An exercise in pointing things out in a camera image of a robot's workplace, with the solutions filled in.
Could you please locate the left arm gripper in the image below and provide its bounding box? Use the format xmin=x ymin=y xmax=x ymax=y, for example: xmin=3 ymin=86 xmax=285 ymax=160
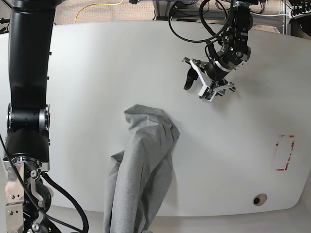
xmin=183 ymin=57 xmax=236 ymax=96

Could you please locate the grey T-shirt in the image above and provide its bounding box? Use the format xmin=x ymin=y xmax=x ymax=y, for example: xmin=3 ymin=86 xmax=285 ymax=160
xmin=103 ymin=104 xmax=180 ymax=233

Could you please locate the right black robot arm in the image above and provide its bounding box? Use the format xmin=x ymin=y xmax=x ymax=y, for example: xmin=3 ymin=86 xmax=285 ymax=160
xmin=0 ymin=0 xmax=89 ymax=233

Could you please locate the red tape rectangle marking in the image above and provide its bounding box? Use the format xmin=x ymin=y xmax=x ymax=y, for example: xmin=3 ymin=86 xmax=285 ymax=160
xmin=274 ymin=135 xmax=295 ymax=171

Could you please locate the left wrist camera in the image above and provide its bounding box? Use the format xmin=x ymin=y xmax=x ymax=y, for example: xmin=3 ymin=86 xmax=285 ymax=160
xmin=198 ymin=86 xmax=216 ymax=102

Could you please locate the aluminium frame table base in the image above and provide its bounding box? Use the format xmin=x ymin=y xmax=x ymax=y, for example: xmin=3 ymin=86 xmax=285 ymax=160
xmin=153 ymin=0 xmax=290 ymax=34

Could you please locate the yellow cable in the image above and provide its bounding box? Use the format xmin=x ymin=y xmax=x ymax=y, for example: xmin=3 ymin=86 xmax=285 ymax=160
xmin=75 ymin=0 xmax=124 ymax=24

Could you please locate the right table cable grommet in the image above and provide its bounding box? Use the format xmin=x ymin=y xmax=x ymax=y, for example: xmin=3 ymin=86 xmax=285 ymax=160
xmin=253 ymin=194 xmax=267 ymax=206

